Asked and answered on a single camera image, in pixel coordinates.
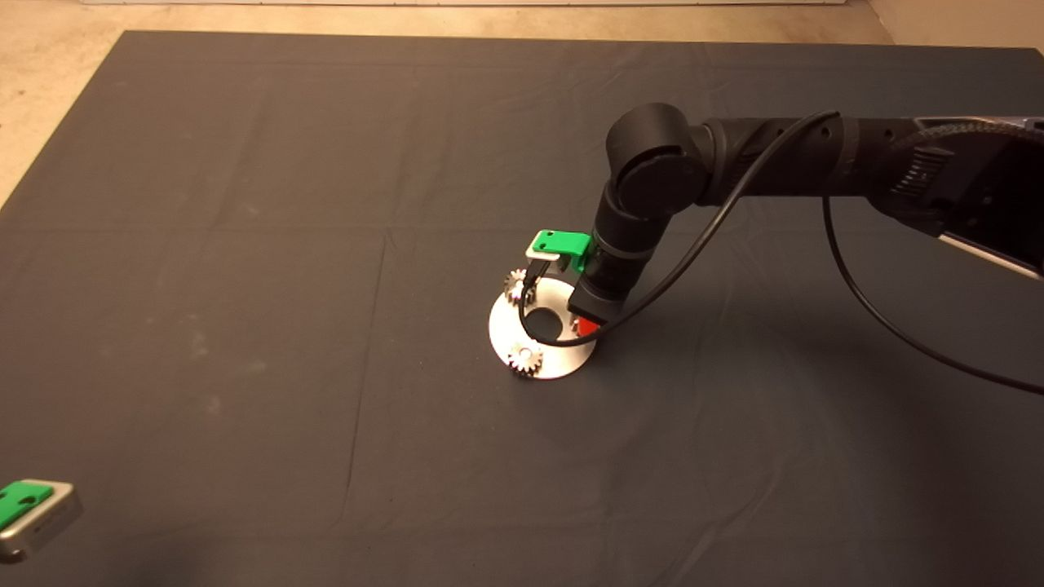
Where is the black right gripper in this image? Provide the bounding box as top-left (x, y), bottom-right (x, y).
top-left (568, 259), bottom-right (633, 337)

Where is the green left camera mount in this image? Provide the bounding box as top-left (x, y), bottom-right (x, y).
top-left (0, 481), bottom-right (54, 531)

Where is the small steel planetary gear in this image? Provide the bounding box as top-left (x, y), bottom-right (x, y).
top-left (502, 267), bottom-right (535, 307)
top-left (507, 342), bottom-right (545, 378)

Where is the green right camera mount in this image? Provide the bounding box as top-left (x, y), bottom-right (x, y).
top-left (530, 230), bottom-right (591, 274)

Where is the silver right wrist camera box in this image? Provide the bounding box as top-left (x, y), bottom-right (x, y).
top-left (525, 243), bottom-right (572, 274)

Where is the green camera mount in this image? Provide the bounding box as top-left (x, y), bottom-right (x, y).
top-left (530, 230), bottom-right (591, 274)
top-left (0, 481), bottom-right (54, 531)

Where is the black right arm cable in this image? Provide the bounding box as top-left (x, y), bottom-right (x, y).
top-left (822, 194), bottom-right (1044, 396)

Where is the dark grey table cloth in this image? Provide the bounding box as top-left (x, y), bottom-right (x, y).
top-left (0, 33), bottom-right (1044, 587)

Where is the round metal carrier plate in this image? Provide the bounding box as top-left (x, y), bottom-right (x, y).
top-left (488, 276), bottom-right (599, 380)

